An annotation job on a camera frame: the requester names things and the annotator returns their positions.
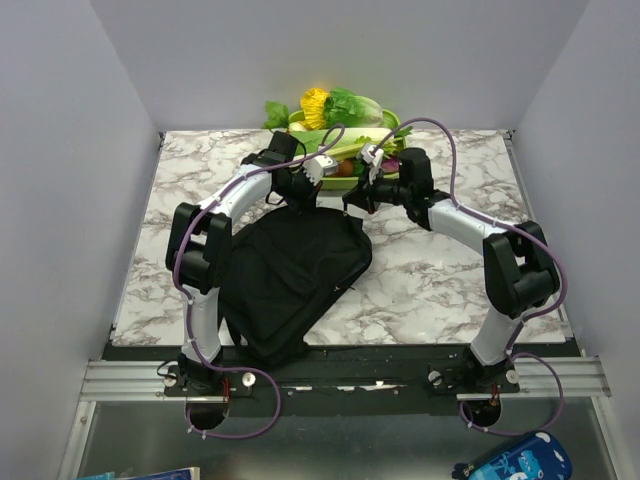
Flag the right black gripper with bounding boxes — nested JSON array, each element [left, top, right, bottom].
[[343, 164, 412, 215]]

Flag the black student backpack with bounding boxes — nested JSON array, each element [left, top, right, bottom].
[[219, 207, 372, 366]]

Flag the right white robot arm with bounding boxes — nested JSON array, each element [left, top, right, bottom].
[[343, 143, 561, 392]]

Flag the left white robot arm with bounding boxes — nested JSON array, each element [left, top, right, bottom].
[[165, 131, 324, 395]]

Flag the green celery stalks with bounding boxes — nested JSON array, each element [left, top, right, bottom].
[[325, 141, 406, 161]]

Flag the green vegetable tray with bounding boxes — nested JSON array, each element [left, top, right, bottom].
[[287, 109, 412, 190]]

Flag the long white green cabbage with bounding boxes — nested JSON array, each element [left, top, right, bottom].
[[291, 128, 391, 153]]

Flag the green leaf sprig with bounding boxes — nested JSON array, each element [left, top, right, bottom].
[[262, 101, 289, 130]]

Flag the yellow flower vegetable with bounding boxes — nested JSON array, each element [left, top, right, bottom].
[[300, 88, 329, 130]]

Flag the green lettuce head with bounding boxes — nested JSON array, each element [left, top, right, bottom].
[[323, 88, 383, 128]]

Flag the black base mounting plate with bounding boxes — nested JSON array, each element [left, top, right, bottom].
[[164, 344, 520, 418]]

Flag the blue pencil case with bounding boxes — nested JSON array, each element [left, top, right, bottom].
[[451, 431, 574, 480]]

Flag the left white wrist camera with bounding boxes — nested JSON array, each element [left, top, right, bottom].
[[302, 154, 339, 186]]

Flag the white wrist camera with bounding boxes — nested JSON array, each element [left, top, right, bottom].
[[357, 142, 384, 184], [302, 154, 339, 186]]

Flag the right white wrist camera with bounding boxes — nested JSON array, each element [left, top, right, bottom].
[[357, 142, 384, 184]]

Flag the aluminium rail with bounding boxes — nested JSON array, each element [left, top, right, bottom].
[[80, 357, 612, 403]]

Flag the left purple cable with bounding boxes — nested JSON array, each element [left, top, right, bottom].
[[171, 123, 346, 440]]

